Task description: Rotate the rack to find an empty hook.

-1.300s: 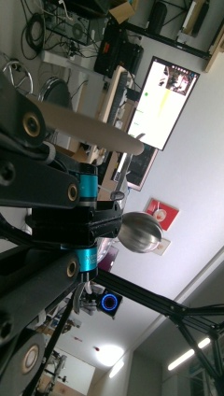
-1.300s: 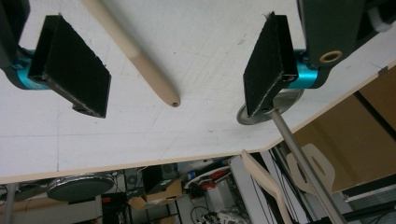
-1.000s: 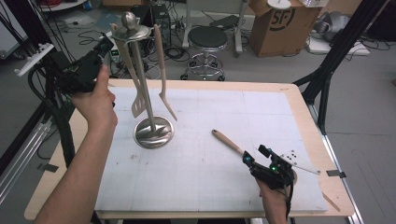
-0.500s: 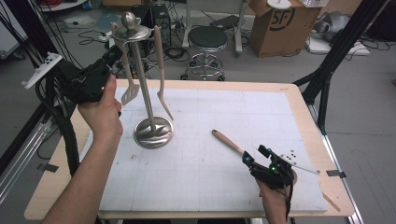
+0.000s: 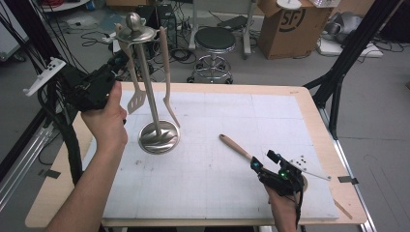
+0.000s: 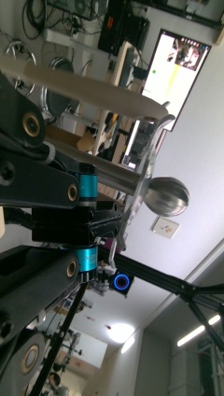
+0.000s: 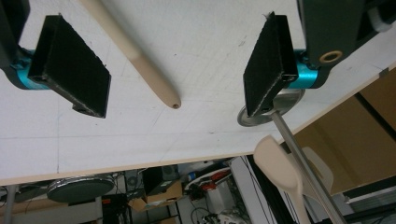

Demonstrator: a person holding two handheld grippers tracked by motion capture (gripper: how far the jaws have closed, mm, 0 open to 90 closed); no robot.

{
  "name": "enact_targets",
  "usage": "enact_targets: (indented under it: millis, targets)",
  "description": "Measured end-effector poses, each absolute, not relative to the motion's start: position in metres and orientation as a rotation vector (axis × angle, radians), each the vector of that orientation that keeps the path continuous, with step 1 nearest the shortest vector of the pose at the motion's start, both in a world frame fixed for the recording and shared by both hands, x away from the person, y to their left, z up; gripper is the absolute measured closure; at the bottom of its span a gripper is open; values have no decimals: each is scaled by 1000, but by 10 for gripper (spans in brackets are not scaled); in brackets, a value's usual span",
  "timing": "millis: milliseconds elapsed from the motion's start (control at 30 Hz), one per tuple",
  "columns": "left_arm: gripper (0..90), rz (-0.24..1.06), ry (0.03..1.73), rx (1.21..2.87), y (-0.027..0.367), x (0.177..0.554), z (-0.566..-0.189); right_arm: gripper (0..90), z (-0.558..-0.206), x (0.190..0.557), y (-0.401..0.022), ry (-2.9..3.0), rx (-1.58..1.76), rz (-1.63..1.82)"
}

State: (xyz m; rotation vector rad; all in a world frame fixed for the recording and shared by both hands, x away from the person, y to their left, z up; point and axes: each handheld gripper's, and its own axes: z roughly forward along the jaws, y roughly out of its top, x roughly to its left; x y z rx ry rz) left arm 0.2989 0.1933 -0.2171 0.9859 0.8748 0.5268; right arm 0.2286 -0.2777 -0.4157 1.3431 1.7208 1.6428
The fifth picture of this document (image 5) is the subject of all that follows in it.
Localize black cable coil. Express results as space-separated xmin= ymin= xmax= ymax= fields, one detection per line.
xmin=168 ymin=47 xmax=197 ymax=66

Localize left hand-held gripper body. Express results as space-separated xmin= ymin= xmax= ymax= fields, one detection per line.
xmin=22 ymin=57 xmax=118 ymax=113

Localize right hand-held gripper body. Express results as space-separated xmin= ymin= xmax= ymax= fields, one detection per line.
xmin=258 ymin=155 xmax=333 ymax=197

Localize black frame struts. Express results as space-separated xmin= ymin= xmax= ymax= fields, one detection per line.
xmin=303 ymin=0 xmax=405 ymax=140

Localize black frame with cables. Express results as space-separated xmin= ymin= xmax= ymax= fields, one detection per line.
xmin=0 ymin=0 xmax=98 ymax=130

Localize aluminium rail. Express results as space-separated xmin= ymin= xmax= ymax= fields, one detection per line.
xmin=0 ymin=124 xmax=54 ymax=212
xmin=318 ymin=107 xmax=378 ymax=232

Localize white round disc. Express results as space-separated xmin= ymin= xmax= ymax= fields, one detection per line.
xmin=276 ymin=0 xmax=303 ymax=11

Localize beige solid turner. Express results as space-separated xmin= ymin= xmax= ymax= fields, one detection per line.
xmin=159 ymin=26 xmax=182 ymax=130

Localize beige spoon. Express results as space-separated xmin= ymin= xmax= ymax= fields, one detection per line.
xmin=219 ymin=133 xmax=309 ymax=192

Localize black sleeved gripper cable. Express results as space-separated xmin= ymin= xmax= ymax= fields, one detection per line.
xmin=37 ymin=76 xmax=84 ymax=187

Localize black tape strip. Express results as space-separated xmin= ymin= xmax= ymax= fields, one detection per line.
xmin=337 ymin=175 xmax=360 ymax=186
xmin=38 ymin=168 xmax=62 ymax=180

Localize brown tape strip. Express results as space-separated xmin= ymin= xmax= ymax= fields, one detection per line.
xmin=333 ymin=198 xmax=354 ymax=220

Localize cardboard box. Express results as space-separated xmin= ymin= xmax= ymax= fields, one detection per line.
xmin=257 ymin=0 xmax=334 ymax=61

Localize person's right hand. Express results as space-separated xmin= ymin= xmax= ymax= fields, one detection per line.
xmin=264 ymin=186 xmax=300 ymax=217

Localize metal utensil stand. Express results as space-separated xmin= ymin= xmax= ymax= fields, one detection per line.
xmin=102 ymin=12 xmax=181 ymax=155

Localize black flat device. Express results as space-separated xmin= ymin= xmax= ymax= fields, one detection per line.
xmin=216 ymin=14 xmax=249 ymax=32

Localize white metal stand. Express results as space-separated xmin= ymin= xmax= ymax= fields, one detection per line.
xmin=189 ymin=0 xmax=255 ymax=61

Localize black computer tower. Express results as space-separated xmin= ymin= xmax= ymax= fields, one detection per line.
xmin=134 ymin=3 xmax=178 ymax=51

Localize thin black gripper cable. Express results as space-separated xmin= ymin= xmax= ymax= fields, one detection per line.
xmin=292 ymin=180 xmax=305 ymax=226

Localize white flat board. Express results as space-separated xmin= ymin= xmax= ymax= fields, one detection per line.
xmin=317 ymin=38 xmax=385 ymax=59

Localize person's left hand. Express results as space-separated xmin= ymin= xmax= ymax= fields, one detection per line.
xmin=80 ymin=81 xmax=129 ymax=155

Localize black round stool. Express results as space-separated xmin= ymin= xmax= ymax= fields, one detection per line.
xmin=187 ymin=26 xmax=238 ymax=85

